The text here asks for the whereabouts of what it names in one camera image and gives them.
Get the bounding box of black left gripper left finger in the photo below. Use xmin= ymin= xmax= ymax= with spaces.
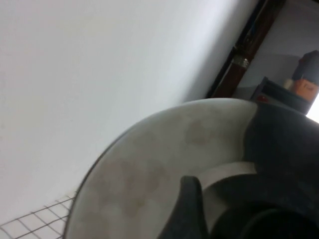
xmin=159 ymin=175 xmax=210 ymax=239

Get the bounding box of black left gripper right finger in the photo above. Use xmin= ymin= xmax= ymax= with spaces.
xmin=243 ymin=103 xmax=319 ymax=215

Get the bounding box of stainless steel pot lid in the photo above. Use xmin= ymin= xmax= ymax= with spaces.
xmin=63 ymin=97 xmax=319 ymax=239

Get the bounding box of dark grey cabinet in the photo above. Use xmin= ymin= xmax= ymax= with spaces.
xmin=251 ymin=76 xmax=319 ymax=116

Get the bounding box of orange box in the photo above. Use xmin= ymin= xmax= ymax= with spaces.
xmin=291 ymin=79 xmax=319 ymax=103

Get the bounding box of dark blue bag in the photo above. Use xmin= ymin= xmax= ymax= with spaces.
xmin=293 ymin=49 xmax=319 ymax=83

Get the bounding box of dark brown door frame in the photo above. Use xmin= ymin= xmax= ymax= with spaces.
xmin=204 ymin=0 xmax=287 ymax=100

